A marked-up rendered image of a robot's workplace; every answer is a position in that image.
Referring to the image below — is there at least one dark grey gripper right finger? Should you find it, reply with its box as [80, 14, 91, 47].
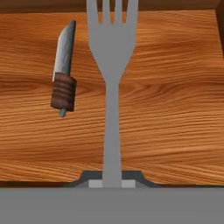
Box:
[120, 170, 162, 189]

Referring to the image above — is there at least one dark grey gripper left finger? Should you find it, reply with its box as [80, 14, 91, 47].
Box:
[67, 170, 104, 189]

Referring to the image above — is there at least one grey metal fork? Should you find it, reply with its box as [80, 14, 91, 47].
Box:
[86, 0, 139, 189]

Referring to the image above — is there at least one knife with brown handle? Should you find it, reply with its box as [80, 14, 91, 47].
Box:
[50, 19, 78, 118]

